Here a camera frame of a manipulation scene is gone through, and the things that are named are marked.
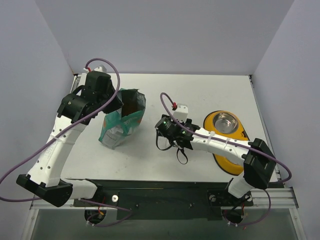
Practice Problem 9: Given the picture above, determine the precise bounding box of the green white dog food bag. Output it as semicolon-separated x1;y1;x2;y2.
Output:
98;88;146;149

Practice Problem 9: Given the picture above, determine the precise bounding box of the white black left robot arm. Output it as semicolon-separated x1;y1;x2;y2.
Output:
16;70;123;207

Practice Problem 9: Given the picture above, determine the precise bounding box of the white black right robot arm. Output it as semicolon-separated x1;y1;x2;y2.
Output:
155;115;276;205

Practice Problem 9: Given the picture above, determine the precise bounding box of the yellow double bowl feeder tray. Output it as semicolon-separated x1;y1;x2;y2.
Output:
202;110;249;176

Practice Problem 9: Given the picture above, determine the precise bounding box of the far steel bowl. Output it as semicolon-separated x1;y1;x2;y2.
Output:
212;112;239;135

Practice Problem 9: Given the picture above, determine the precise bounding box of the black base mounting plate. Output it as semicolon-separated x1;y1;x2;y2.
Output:
73;179;253;221

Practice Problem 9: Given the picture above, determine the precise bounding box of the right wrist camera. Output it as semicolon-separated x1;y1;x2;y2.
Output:
172;103;189;123

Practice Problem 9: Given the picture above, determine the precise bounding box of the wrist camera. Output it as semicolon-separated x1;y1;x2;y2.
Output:
172;103;189;123
94;65;107;73

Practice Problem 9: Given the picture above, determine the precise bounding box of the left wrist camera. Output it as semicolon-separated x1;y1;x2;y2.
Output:
94;65;107;73

